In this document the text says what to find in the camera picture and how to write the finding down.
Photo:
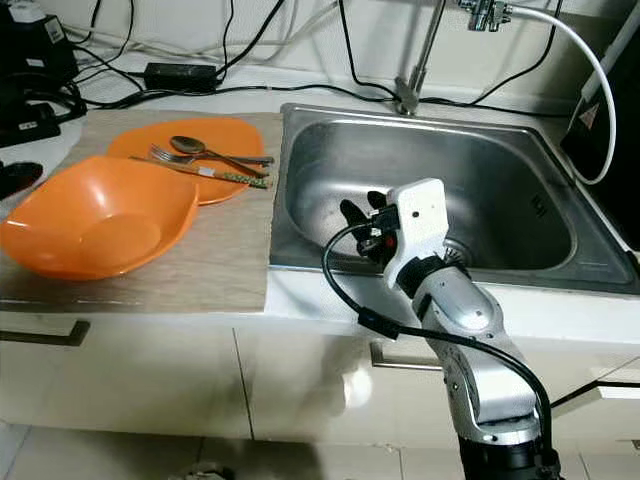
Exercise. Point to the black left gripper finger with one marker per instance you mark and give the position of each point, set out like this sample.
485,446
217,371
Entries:
18,180

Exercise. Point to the orange plastic bowl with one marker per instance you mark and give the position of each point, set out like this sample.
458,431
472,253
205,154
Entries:
100,220

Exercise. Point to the orange plastic plate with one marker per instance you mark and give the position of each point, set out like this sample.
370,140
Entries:
140,138

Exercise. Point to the metal fork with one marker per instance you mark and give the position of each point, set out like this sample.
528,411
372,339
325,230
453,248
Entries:
160,153

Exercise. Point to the metal spoon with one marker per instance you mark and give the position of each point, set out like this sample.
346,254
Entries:
187,145

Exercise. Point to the black power strip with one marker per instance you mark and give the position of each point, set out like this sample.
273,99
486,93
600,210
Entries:
25,125

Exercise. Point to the stainless steel sink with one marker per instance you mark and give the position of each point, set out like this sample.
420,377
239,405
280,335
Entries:
340,160

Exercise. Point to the black charger box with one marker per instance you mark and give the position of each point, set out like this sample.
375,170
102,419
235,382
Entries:
40,55

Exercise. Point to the beige woven place mat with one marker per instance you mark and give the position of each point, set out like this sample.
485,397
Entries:
220,260

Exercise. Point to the chrome faucet pipe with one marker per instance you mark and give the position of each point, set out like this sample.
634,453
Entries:
420,65

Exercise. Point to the cream cabinet front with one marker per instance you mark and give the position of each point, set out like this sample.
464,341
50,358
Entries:
300,400
120,390

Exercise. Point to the black power adapter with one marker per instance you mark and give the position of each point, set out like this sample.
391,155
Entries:
180,77

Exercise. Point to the chrome water valve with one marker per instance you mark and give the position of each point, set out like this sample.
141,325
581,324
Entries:
488,12

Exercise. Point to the black appliance with warning sticker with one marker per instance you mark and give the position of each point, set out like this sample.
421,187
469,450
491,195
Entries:
610,150

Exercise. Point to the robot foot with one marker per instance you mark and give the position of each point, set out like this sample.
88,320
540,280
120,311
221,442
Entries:
205,471

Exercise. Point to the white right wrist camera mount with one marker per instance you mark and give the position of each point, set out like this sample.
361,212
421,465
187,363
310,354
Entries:
420,215

